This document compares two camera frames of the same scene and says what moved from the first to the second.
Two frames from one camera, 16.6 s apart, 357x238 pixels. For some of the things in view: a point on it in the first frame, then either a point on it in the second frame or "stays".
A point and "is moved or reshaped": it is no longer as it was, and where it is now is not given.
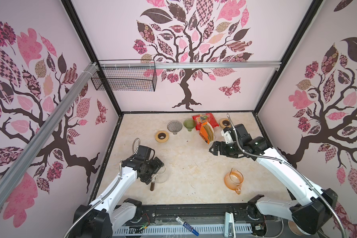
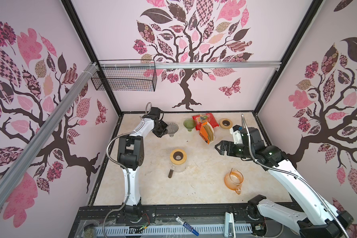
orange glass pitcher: x=233 y=180 stays
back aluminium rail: x=191 y=65 stays
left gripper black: x=156 y=165 to x=162 y=132
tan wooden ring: x=224 y=123 stays
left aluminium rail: x=9 y=179 stays
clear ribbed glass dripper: x=174 y=126 is moved or reshaped
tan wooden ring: x=161 y=133 to x=178 y=162
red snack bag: x=201 y=119 stays
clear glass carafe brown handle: x=161 y=176 to x=178 y=168
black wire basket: x=126 y=80 stays
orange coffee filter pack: x=207 y=132 stays
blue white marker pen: x=181 y=221 stays
